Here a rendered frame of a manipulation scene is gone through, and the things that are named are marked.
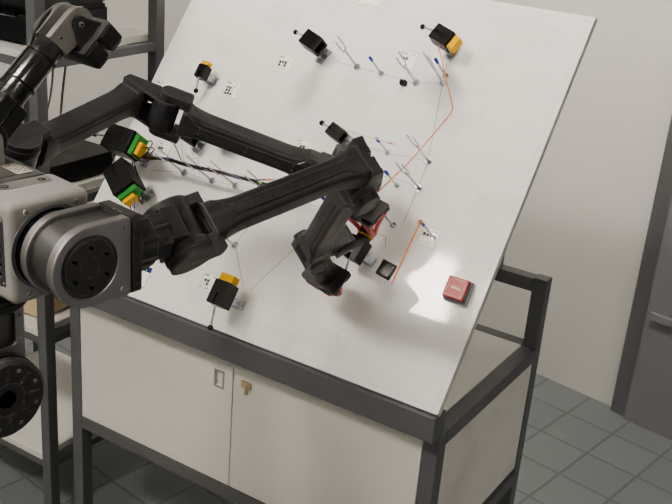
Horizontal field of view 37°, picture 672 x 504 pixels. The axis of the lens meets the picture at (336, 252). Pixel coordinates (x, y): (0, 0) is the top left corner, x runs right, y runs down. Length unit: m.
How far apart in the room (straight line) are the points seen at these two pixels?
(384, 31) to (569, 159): 1.55
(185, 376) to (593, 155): 1.96
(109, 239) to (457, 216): 1.14
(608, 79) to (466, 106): 1.50
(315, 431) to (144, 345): 0.57
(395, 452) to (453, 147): 0.74
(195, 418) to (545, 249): 1.93
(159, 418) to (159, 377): 0.13
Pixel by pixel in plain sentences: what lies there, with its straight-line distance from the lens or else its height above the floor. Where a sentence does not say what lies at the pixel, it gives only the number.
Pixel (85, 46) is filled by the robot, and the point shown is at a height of 1.69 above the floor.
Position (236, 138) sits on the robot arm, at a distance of 2.15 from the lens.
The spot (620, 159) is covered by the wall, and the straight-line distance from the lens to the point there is 3.95.
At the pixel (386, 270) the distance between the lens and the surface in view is 2.37.
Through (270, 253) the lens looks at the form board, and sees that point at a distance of 2.53.
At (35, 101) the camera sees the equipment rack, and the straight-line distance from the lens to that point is 2.76.
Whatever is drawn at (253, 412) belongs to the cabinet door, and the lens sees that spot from 2.60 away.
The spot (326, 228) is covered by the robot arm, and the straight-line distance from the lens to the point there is 1.95.
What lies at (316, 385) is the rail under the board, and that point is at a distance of 2.39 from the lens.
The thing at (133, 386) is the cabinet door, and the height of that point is 0.58.
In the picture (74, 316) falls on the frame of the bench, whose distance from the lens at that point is 2.95.
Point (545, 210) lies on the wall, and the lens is 4.15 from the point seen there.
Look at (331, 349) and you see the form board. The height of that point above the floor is 0.91.
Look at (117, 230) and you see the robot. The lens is 1.43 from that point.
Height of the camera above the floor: 2.01
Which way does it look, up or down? 22 degrees down
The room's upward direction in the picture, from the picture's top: 5 degrees clockwise
